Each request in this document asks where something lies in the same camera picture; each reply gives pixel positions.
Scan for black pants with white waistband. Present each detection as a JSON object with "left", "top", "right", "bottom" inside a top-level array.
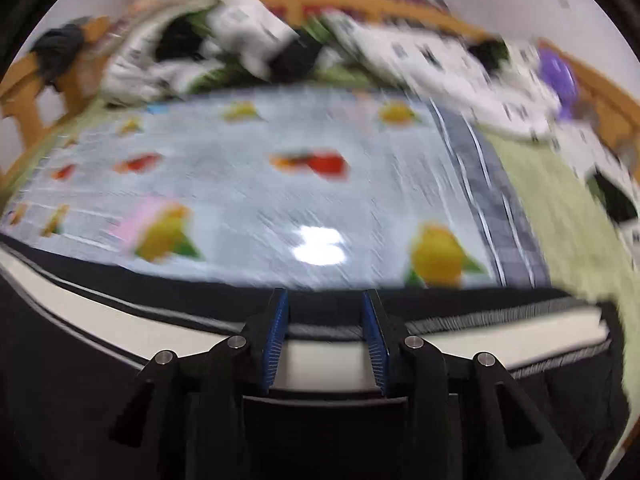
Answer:
[{"left": 1, "top": 244, "right": 629, "bottom": 479}]

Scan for fruit print plastic mat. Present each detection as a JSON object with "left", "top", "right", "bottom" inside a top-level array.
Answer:
[{"left": 1, "top": 86, "right": 550, "bottom": 289}]

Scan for white floral quilt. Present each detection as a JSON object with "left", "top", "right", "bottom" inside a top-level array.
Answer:
[{"left": 100, "top": 0, "right": 639, "bottom": 180}]

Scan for purple ball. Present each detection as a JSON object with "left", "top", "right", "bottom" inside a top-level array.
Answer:
[{"left": 538, "top": 47, "right": 579, "bottom": 120}]

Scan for dark grey cloth on bedpost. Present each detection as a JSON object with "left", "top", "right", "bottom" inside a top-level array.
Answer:
[{"left": 30, "top": 23, "right": 85, "bottom": 92}]

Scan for wooden bed frame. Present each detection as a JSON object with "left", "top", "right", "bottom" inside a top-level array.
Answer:
[{"left": 1, "top": 0, "right": 639, "bottom": 188}]

